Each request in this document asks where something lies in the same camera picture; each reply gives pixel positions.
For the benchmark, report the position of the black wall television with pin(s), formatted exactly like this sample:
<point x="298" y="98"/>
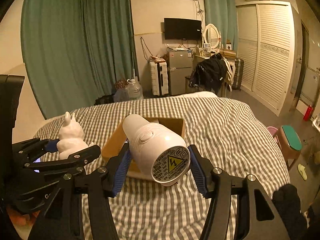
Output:
<point x="182" y="29"/>

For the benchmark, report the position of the white black suitcase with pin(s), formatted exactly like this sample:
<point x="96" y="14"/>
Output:
<point x="159" y="77"/>

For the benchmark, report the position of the clear large water jug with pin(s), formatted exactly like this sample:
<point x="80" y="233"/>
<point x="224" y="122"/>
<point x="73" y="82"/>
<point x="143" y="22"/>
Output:
<point x="134" y="90"/>

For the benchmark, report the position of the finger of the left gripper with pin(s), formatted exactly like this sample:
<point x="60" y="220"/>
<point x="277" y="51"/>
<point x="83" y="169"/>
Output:
<point x="35" y="148"/>
<point x="78" y="159"/>

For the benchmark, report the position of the white oval mirror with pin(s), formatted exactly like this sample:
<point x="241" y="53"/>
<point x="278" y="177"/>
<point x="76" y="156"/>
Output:
<point x="212" y="36"/>

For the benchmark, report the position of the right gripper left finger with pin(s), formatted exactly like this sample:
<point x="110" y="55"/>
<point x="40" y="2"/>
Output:
<point x="101" y="185"/>

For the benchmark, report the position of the white louvred wardrobe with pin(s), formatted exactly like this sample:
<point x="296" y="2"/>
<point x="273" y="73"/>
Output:
<point x="266" y="44"/>

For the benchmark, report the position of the green slipper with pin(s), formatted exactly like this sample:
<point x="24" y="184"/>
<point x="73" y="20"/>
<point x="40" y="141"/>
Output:
<point x="302" y="171"/>

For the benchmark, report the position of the brown cardboard box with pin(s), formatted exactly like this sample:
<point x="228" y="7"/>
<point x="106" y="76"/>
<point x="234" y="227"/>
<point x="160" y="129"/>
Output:
<point x="114" y="144"/>

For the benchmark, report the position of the white bear figurine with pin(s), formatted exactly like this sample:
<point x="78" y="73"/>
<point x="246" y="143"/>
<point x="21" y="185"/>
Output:
<point x="71" y="137"/>

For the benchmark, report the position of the black gloved right hand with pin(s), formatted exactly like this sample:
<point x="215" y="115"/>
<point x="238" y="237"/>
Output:
<point x="299" y="225"/>

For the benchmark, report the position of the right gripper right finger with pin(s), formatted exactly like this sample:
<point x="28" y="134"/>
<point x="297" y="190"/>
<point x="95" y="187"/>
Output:
<point x="256" y="216"/>

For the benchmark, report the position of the silver small fridge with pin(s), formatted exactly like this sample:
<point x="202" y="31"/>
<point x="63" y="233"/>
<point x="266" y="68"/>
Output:
<point x="180" y="65"/>

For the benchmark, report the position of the green curtain by wardrobe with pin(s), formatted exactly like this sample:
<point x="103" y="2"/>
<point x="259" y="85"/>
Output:
<point x="222" y="14"/>

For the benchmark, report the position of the dark hard suitcase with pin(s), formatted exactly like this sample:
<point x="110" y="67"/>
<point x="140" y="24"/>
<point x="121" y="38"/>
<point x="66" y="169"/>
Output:
<point x="237" y="79"/>

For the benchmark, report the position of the red fire extinguisher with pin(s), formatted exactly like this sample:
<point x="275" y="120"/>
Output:
<point x="308" y="113"/>

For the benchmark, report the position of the grey checked bed cover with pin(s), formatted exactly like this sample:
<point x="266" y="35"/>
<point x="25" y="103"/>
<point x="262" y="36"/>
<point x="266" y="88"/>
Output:
<point x="224" y="130"/>

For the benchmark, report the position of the pink plastic basin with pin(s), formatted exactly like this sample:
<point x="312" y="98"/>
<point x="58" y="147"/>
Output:
<point x="272" y="130"/>

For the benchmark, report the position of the white handheld electric device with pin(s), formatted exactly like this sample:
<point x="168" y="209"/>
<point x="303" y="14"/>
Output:
<point x="160" y="154"/>

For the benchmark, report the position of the green topped wooden stool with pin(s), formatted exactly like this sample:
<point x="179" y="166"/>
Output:
<point x="289" y="143"/>

